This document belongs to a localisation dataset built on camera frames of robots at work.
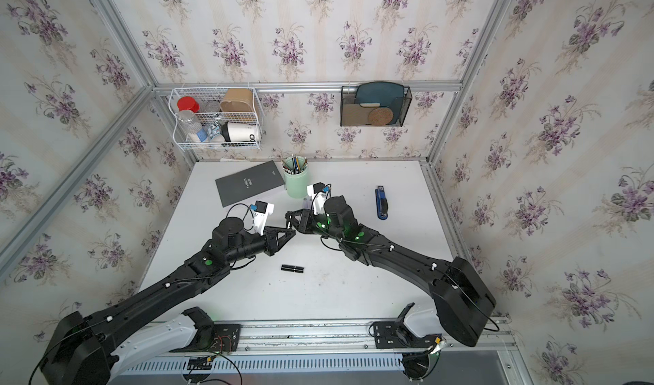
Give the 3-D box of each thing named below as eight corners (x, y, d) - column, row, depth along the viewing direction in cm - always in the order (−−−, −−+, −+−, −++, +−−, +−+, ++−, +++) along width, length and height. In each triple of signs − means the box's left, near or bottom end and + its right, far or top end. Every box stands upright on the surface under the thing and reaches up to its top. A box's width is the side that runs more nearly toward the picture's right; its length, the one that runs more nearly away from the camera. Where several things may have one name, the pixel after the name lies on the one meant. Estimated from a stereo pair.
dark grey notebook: (224, 210, 103) (222, 205, 100) (217, 183, 113) (214, 178, 110) (286, 187, 111) (285, 182, 109) (274, 164, 121) (273, 158, 118)
